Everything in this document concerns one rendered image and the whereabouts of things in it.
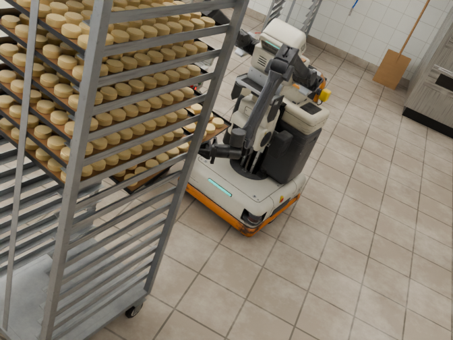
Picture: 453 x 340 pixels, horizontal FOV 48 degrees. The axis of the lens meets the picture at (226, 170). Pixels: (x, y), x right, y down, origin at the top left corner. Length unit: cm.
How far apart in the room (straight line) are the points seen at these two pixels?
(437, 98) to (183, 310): 403
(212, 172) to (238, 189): 20
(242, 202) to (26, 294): 133
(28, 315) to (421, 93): 466
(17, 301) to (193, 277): 95
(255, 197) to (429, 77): 318
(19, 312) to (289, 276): 155
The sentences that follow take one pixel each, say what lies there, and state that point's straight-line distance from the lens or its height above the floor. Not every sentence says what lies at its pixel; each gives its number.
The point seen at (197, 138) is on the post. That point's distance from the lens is 194.
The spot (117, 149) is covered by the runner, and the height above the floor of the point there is 114.
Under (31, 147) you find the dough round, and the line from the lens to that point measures 171.
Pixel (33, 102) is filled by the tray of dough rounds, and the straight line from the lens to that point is 161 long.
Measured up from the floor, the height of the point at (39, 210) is 50.
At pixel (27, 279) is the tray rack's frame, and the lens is 250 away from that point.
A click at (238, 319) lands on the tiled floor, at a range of 278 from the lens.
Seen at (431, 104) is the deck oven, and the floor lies 26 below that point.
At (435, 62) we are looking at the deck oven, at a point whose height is 68.
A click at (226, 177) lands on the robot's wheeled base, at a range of 316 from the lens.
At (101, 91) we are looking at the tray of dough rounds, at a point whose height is 133.
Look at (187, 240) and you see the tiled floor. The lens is 305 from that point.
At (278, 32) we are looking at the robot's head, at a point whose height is 127.
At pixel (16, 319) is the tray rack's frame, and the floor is 15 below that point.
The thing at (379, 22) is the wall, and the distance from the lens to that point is 677.
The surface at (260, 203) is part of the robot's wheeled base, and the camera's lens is 307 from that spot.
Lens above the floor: 207
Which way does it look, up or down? 34 degrees down
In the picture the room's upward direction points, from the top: 21 degrees clockwise
